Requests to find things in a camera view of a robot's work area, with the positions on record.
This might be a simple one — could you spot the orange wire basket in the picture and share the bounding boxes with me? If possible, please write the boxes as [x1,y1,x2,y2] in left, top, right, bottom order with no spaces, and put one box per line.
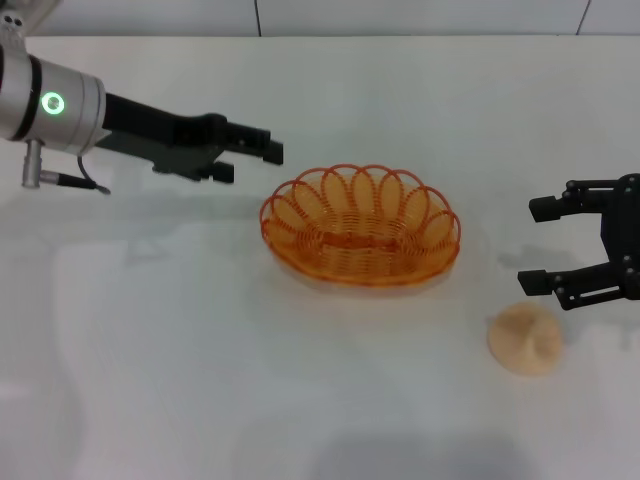
[258,163,462,290]

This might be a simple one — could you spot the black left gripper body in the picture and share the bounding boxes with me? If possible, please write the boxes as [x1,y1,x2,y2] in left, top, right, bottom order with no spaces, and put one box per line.
[94,91,232,182]

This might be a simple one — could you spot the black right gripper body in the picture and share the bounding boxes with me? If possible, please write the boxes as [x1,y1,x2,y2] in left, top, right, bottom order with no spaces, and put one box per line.
[596,172,640,302]

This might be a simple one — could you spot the pale steamed bun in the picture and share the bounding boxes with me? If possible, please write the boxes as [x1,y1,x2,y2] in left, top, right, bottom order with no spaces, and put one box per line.
[487,301,565,378]

